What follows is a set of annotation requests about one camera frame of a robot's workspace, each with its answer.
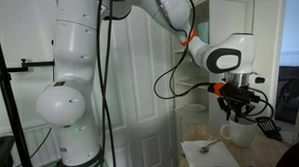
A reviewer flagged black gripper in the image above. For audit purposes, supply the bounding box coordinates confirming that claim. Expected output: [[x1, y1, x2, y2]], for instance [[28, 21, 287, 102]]
[[217, 82, 262, 124]]

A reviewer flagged black slotted spatula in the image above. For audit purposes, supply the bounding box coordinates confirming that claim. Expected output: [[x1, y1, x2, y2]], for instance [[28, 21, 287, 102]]
[[255, 115, 284, 143]]

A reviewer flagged metal spoon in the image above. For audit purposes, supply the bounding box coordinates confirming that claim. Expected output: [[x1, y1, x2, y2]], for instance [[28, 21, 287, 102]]
[[199, 139, 223, 155]]

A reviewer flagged white paper napkin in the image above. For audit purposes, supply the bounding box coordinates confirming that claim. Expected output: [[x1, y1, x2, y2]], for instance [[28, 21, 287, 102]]
[[181, 138, 241, 167]]

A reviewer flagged dark sofa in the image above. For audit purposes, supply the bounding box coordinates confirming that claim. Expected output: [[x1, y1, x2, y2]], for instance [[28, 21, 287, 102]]
[[273, 64, 299, 125]]

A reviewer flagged cream shelf cabinet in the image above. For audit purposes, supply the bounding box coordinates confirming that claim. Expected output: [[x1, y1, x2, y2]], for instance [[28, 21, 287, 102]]
[[169, 0, 259, 141]]

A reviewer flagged white panel door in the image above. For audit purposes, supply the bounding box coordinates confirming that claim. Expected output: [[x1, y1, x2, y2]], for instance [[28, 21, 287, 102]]
[[86, 2, 178, 167]]

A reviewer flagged white radiator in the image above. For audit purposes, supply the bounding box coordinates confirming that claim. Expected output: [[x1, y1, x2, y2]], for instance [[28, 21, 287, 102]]
[[9, 121, 61, 167]]

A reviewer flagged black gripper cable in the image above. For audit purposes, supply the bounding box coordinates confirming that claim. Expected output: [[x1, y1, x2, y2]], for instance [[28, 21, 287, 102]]
[[150, 0, 226, 101]]

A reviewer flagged white doorway frame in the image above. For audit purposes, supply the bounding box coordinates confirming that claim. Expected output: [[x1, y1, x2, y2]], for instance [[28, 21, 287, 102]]
[[266, 0, 294, 107]]

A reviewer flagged black hanging arm cable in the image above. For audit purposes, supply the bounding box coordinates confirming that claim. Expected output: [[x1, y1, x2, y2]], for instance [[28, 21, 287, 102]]
[[94, 0, 121, 167]]

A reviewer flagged thin black cable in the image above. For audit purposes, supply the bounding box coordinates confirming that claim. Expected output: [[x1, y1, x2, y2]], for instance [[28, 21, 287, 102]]
[[10, 126, 55, 167]]

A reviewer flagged black camera stand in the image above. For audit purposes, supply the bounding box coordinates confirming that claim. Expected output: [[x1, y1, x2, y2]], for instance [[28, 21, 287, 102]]
[[0, 0, 60, 167]]

